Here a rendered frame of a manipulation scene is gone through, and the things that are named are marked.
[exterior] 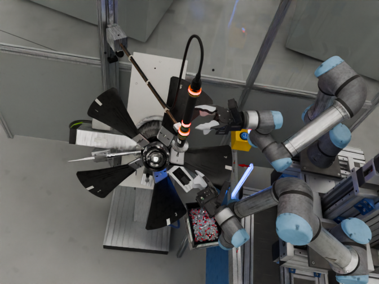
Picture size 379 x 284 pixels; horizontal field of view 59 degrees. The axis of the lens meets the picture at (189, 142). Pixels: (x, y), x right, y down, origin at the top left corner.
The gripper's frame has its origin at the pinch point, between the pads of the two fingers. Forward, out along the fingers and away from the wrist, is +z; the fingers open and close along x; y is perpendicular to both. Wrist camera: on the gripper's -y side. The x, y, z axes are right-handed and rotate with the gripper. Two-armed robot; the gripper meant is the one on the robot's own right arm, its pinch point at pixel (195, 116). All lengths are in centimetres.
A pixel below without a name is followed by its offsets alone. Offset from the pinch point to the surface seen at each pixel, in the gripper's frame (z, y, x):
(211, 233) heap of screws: -16, 64, -25
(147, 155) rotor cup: 17.1, 25.4, -1.4
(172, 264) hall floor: -7, 148, -20
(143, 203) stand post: 14, 105, 10
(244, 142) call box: -36, 42, 15
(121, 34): 27, 8, 55
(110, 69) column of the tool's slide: 33, 38, 62
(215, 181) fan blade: -12.9, 32.0, -12.1
